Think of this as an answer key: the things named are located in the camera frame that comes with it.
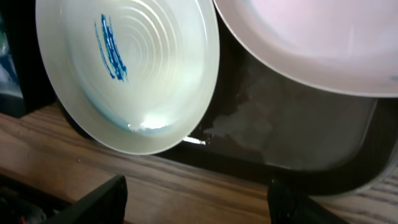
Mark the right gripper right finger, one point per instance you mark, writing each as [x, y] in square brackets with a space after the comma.
[287, 206]

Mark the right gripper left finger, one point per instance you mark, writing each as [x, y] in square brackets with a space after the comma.
[105, 204]

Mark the white plate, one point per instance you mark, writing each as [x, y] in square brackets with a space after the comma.
[342, 46]
[136, 75]

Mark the dark brown serving tray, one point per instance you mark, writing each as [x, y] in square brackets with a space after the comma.
[261, 126]

